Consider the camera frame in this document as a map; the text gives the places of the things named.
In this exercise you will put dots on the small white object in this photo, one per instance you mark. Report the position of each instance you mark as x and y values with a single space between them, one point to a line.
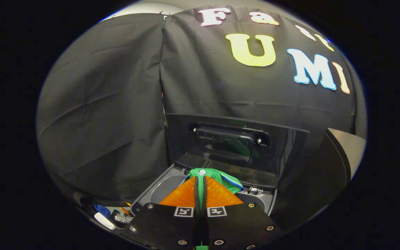
104 221

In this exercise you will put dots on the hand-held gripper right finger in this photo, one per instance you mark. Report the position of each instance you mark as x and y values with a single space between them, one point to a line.
236 225

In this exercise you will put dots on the blue cloth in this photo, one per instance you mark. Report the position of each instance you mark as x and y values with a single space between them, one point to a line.
102 210

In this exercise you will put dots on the black washing machine lid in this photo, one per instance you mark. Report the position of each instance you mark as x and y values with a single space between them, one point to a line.
283 149

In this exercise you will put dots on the black backdrop cloth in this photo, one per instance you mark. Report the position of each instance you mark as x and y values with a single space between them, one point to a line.
106 114
214 86

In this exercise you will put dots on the green polo shirt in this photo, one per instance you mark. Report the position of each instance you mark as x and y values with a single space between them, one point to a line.
229 182

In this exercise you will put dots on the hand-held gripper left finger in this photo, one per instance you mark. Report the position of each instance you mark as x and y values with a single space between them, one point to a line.
165 225

